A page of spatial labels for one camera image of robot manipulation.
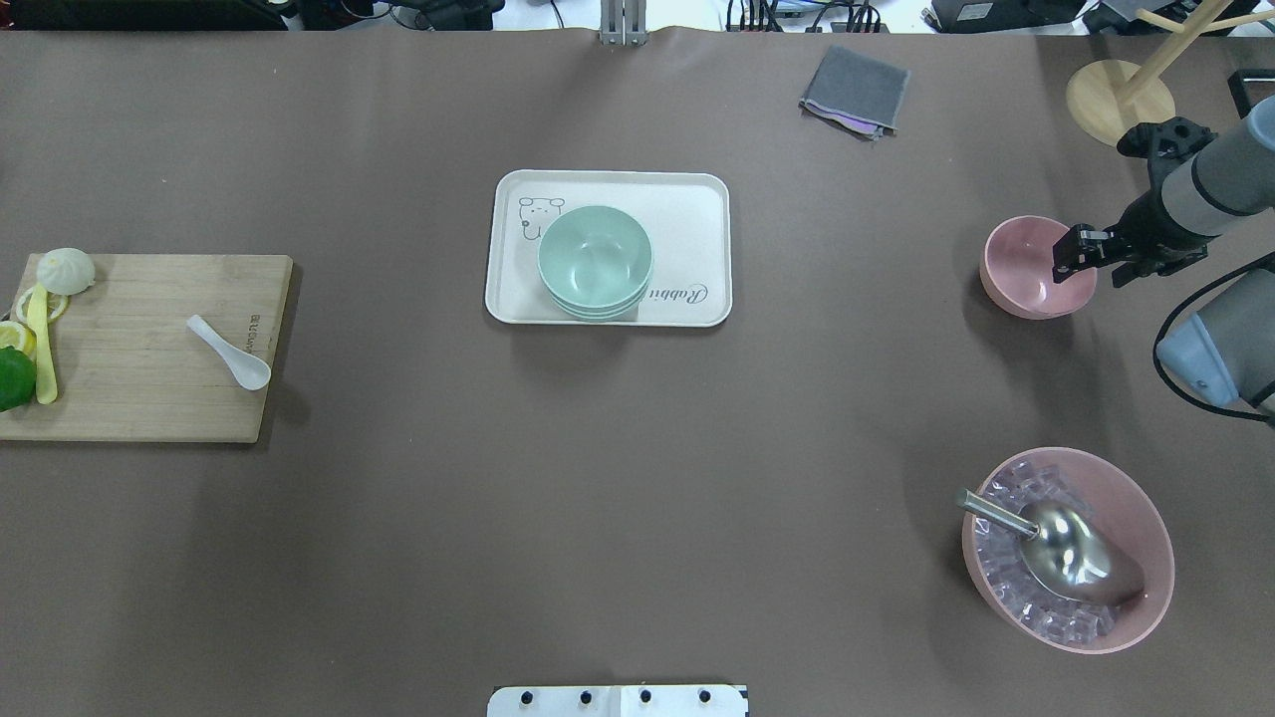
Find green stacked bowls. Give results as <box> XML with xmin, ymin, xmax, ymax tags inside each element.
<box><xmin>537</xmin><ymin>205</ymin><xmax>654</xmax><ymax>322</ymax></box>

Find white steamed bun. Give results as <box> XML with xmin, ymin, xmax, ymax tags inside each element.
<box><xmin>36</xmin><ymin>248</ymin><xmax>97</xmax><ymax>296</ymax></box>

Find cream rectangular serving tray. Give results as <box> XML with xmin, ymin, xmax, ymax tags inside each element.
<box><xmin>485</xmin><ymin>168</ymin><xmax>733</xmax><ymax>330</ymax></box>

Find metal ice scoop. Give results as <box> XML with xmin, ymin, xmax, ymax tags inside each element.
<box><xmin>955</xmin><ymin>489</ymin><xmax>1145</xmax><ymax>606</ymax></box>

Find small pink bowl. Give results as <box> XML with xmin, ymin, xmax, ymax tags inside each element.
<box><xmin>979</xmin><ymin>216</ymin><xmax>1098</xmax><ymax>322</ymax></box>

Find lemon slice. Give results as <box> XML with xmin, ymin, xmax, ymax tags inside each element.
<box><xmin>0</xmin><ymin>322</ymin><xmax>37</xmax><ymax>359</ymax></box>

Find wooden mug tree stand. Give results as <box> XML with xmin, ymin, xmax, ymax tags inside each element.
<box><xmin>1066</xmin><ymin>1</ymin><xmax>1274</xmax><ymax>145</ymax></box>

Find large pink ice bowl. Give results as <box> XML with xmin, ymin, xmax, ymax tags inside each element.
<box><xmin>961</xmin><ymin>447</ymin><xmax>1176</xmax><ymax>656</ymax></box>

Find yellow plastic knife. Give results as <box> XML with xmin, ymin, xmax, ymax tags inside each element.
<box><xmin>26</xmin><ymin>283</ymin><xmax>59</xmax><ymax>404</ymax></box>

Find grey folded cloth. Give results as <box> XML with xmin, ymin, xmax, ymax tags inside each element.
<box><xmin>799</xmin><ymin>46</ymin><xmax>912</xmax><ymax>142</ymax></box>

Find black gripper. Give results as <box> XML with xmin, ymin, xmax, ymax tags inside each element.
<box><xmin>1051</xmin><ymin>191</ymin><xmax>1214</xmax><ymax>290</ymax></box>

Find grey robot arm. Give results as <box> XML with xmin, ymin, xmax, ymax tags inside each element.
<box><xmin>1052</xmin><ymin>100</ymin><xmax>1274</xmax><ymax>425</ymax></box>

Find green lime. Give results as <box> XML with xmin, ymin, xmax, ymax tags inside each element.
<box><xmin>0</xmin><ymin>346</ymin><xmax>37</xmax><ymax>412</ymax></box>

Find white ceramic spoon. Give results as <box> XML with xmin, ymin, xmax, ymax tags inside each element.
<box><xmin>186</xmin><ymin>315</ymin><xmax>272</xmax><ymax>390</ymax></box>

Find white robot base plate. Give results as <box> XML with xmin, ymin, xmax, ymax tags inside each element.
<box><xmin>486</xmin><ymin>683</ymin><xmax>750</xmax><ymax>716</ymax></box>

